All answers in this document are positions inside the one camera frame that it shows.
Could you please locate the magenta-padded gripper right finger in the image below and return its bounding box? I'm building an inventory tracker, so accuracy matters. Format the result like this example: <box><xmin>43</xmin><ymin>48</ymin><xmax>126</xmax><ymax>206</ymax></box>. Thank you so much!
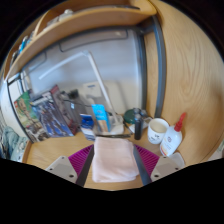
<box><xmin>133</xmin><ymin>144</ymin><xmax>186</xmax><ymax>186</ymax></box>

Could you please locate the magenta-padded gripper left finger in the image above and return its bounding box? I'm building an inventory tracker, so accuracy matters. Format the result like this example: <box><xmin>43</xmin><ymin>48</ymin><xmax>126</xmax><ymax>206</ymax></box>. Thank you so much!
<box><xmin>45</xmin><ymin>144</ymin><xmax>95</xmax><ymax>187</ymax></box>

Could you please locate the pale pink towel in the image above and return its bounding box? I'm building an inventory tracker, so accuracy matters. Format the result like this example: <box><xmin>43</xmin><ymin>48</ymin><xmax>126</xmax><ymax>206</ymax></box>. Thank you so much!
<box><xmin>91</xmin><ymin>136</ymin><xmax>140</xmax><ymax>184</ymax></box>

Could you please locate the white bottle with red cap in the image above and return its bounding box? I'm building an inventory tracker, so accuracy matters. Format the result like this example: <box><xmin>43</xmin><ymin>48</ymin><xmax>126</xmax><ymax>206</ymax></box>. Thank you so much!
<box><xmin>159</xmin><ymin>112</ymin><xmax>187</xmax><ymax>158</ymax></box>

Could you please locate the white cup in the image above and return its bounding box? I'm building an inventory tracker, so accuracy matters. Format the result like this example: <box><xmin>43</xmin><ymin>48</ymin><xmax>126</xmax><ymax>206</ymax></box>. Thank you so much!
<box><xmin>147</xmin><ymin>117</ymin><xmax>170</xmax><ymax>145</ymax></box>

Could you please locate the small blue carton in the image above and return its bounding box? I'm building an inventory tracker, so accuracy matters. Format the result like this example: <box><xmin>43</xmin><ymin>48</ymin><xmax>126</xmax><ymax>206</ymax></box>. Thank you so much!
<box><xmin>79</xmin><ymin>113</ymin><xmax>98</xmax><ymax>142</ymax></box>

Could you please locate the slim black bottle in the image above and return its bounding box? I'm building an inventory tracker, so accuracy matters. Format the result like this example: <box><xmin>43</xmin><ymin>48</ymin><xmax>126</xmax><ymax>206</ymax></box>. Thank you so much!
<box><xmin>133</xmin><ymin>113</ymin><xmax>144</xmax><ymax>141</ymax></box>

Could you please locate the blue robot model box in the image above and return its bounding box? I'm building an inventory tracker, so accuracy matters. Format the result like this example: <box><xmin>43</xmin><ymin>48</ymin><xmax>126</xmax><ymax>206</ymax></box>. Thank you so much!
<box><xmin>30</xmin><ymin>84</ymin><xmax>79</xmax><ymax>138</ymax></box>

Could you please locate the teal and white bedding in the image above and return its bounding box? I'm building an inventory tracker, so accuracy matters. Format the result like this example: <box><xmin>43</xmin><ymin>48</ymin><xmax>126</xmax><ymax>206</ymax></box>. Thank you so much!
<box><xmin>0</xmin><ymin>126</ymin><xmax>29</xmax><ymax>163</ymax></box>

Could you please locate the dark green round container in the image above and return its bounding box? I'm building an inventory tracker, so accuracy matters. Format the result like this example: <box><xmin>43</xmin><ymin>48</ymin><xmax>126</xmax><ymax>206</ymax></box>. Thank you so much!
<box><xmin>123</xmin><ymin>108</ymin><xmax>143</xmax><ymax>125</ymax></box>

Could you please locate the green toy figure box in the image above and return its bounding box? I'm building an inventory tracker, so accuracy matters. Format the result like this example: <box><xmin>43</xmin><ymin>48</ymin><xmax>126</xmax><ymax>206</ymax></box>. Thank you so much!
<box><xmin>13</xmin><ymin>90</ymin><xmax>44</xmax><ymax>143</ymax></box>

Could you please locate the light blue card pack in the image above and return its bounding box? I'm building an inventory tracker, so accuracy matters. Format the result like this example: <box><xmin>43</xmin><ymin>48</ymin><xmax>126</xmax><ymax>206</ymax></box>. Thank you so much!
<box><xmin>91</xmin><ymin>104</ymin><xmax>111</xmax><ymax>133</ymax></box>

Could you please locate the wooden shelf unit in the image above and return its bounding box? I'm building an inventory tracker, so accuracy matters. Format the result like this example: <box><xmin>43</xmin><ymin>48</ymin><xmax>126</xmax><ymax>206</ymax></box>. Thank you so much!
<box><xmin>3</xmin><ymin>0</ymin><xmax>158</xmax><ymax>81</ymax></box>

